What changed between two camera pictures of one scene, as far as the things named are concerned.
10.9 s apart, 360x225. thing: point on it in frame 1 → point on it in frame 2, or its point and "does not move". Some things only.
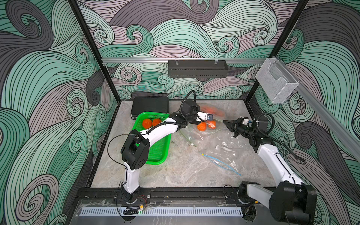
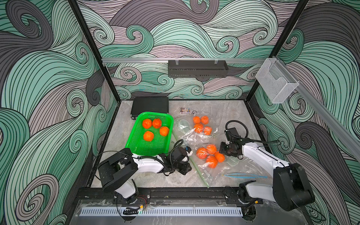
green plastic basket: (159, 151) does not move
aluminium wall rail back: (150, 60) does not move
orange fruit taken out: (147, 123) does not move
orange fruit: (155, 122) does not move
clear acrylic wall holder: (276, 81) does not move
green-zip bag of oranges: (202, 134) → (208, 160)
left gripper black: (193, 122) → (185, 166)
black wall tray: (197, 68) does not move
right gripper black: (233, 126) → (221, 150)
